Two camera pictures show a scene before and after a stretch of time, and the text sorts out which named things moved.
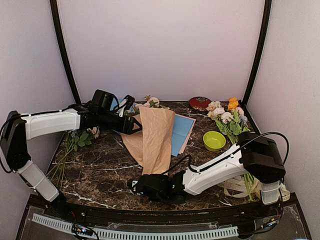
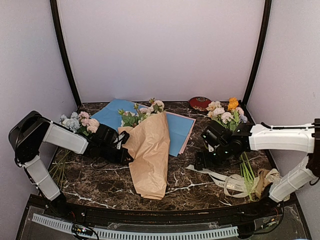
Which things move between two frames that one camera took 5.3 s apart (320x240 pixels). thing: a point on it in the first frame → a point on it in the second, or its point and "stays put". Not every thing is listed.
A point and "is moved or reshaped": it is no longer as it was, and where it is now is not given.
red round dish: (199, 103) stays put
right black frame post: (265, 26) stays put
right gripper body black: (159, 176) → (220, 157)
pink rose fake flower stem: (154, 102) is moved or reshaped
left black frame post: (63, 50) stays put
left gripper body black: (105, 122) → (105, 153)
